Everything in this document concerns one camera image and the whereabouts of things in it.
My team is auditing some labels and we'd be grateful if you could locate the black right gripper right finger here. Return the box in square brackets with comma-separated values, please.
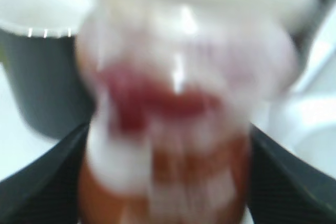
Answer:
[248, 126, 335, 223]

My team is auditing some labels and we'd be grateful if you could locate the brown coffee drink bottle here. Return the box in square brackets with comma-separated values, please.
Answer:
[76, 0, 297, 223]

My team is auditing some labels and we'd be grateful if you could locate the dark grey ceramic mug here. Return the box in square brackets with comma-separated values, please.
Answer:
[0, 0, 97, 140]

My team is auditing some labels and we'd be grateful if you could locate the white ceramic mug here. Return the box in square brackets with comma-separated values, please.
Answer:
[253, 4, 335, 177]

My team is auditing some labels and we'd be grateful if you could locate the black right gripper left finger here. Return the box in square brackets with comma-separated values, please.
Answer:
[1, 124, 88, 223]

